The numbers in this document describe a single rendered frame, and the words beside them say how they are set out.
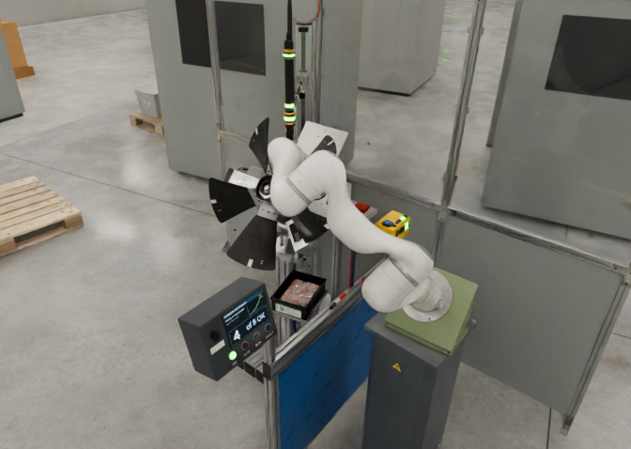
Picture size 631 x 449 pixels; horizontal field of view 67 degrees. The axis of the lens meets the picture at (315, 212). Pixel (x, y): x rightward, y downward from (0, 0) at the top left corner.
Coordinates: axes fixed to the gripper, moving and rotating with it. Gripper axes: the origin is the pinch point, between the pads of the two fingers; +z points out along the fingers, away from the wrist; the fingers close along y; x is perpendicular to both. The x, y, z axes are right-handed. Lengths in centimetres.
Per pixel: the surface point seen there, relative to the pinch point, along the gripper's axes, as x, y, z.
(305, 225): 4.7, 5.7, 1.5
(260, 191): 0.6, 33.6, -3.2
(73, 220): 20, 269, 110
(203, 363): 76, -16, -18
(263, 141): -19, 47, -13
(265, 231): 10.0, 26.8, 10.6
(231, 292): 56, -11, -25
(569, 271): -63, -85, 50
